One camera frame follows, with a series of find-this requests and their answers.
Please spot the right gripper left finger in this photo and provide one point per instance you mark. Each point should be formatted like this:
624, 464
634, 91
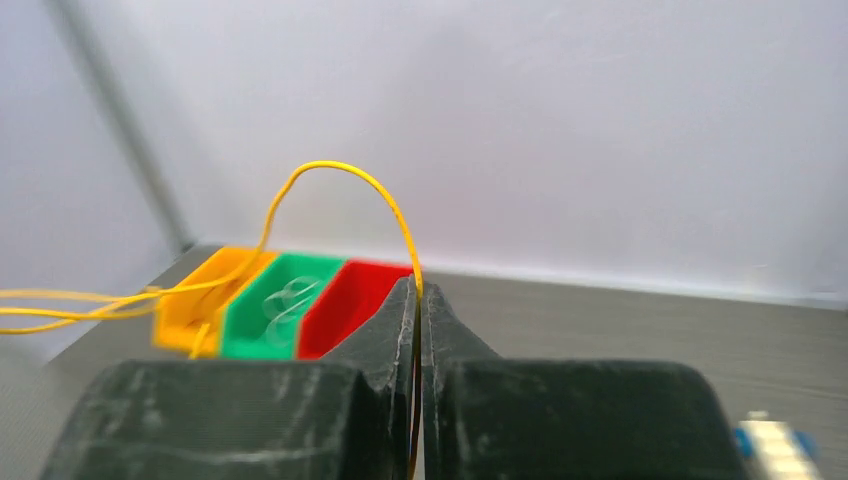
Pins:
345, 416

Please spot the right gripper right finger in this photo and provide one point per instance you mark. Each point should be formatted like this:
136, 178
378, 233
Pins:
490, 417

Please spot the red bin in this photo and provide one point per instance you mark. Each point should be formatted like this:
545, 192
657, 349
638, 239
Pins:
351, 298

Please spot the green bin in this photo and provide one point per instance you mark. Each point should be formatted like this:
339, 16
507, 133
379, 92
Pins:
264, 321

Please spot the yellow bin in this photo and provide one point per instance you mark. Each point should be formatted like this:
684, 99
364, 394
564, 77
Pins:
193, 322

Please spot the white blue toy car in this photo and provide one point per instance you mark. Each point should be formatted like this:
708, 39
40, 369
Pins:
773, 450

